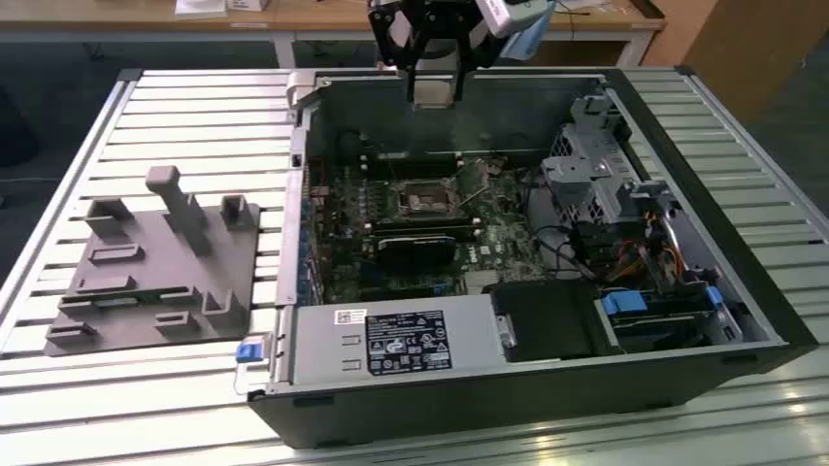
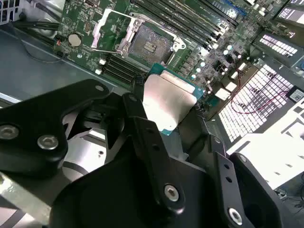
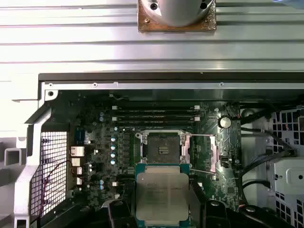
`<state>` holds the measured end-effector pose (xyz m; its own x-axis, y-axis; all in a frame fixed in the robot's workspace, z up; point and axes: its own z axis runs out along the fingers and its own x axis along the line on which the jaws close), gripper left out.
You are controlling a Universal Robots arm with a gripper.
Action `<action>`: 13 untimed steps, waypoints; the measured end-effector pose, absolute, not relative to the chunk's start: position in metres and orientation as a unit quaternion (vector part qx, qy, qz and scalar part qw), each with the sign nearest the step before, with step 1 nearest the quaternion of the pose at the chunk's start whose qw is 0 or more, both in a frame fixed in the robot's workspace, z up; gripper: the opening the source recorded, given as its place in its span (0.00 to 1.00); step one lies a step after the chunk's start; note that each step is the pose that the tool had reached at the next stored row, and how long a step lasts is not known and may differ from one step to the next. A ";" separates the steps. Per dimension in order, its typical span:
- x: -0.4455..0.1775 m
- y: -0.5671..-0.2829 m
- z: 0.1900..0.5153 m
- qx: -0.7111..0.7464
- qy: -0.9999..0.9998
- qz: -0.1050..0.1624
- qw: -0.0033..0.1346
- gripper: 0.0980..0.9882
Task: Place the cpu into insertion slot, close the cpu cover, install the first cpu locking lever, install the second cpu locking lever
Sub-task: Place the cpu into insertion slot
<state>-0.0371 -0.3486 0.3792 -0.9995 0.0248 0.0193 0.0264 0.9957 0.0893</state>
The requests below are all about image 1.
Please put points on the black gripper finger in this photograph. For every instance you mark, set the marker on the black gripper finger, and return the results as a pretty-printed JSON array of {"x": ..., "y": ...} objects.
[
  {"x": 414, "y": 68},
  {"x": 463, "y": 68}
]

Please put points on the silver square CPU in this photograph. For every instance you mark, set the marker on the silver square CPU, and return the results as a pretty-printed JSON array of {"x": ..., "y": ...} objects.
[{"x": 433, "y": 94}]

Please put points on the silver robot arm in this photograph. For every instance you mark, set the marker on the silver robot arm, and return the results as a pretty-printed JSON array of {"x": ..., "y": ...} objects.
[{"x": 442, "y": 54}]

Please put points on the black RAM slot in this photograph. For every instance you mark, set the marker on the black RAM slot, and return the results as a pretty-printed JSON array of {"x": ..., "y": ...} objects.
[
  {"x": 421, "y": 221},
  {"x": 421, "y": 231}
]

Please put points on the wooden desk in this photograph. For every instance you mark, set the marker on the wooden desk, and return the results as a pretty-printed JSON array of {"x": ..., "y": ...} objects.
[{"x": 311, "y": 22}]

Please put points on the white box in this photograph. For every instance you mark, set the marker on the white box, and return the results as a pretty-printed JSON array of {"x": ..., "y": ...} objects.
[{"x": 200, "y": 9}]

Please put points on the metal disk bay cage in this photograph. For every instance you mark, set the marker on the metal disk bay cage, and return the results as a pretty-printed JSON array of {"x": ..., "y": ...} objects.
[{"x": 582, "y": 184}]

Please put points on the green motherboard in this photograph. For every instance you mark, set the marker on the green motherboard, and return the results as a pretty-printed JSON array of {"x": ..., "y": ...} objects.
[{"x": 511, "y": 242}]

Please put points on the black graphics card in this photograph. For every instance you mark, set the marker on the black graphics card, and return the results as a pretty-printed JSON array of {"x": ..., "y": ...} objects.
[{"x": 414, "y": 252}]

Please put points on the small silver heatsink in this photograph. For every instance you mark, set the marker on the small silver heatsink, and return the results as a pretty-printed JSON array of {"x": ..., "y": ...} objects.
[{"x": 483, "y": 281}]

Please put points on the wooden cabinet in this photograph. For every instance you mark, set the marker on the wooden cabinet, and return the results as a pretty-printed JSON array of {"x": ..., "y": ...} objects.
[{"x": 752, "y": 53}]

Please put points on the black plastic shroud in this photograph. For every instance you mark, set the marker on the black plastic shroud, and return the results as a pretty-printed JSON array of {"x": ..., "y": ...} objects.
[{"x": 550, "y": 320}]

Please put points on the blue disk carrier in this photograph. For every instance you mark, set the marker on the blue disk carrier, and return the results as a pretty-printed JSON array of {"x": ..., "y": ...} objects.
[{"x": 623, "y": 303}]

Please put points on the grey power supply unit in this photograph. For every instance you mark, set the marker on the grey power supply unit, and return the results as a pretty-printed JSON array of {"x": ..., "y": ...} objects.
[{"x": 323, "y": 340}]

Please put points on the blue plastic clip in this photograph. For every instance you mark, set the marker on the blue plastic clip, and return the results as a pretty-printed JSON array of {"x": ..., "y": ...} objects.
[{"x": 713, "y": 297}]

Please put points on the grey parts rack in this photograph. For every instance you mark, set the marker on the grey parts rack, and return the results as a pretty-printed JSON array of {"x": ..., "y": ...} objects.
[{"x": 148, "y": 291}]

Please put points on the blue case latch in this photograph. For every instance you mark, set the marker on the blue case latch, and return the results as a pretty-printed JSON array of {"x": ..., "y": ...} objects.
[{"x": 251, "y": 350}]

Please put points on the green RAM stick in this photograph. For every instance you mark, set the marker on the green RAM stick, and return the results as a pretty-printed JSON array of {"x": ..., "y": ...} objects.
[{"x": 116, "y": 303}]

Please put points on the black PC case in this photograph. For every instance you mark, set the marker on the black PC case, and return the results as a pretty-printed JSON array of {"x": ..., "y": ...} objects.
[{"x": 453, "y": 417}]

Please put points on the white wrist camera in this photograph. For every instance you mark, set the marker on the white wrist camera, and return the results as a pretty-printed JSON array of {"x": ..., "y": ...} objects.
[{"x": 495, "y": 17}]

